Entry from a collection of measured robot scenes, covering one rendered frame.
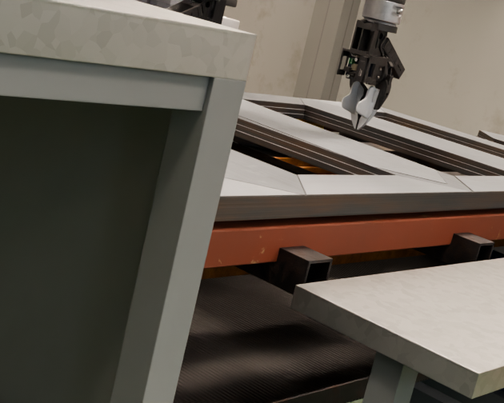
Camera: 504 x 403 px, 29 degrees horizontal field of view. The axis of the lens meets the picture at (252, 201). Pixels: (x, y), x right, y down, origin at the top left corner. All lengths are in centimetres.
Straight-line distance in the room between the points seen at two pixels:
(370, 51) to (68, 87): 124
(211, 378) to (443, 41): 540
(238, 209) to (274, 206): 7
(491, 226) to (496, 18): 473
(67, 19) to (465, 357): 62
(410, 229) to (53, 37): 90
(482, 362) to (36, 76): 62
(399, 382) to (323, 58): 608
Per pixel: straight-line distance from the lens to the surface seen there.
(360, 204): 137
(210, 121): 83
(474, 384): 109
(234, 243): 119
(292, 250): 126
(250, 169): 134
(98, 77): 74
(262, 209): 121
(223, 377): 141
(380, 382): 120
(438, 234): 159
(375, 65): 190
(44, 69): 71
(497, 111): 631
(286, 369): 149
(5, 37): 68
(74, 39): 71
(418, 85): 674
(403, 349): 113
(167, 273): 85
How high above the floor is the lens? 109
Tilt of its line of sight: 12 degrees down
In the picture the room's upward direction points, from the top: 13 degrees clockwise
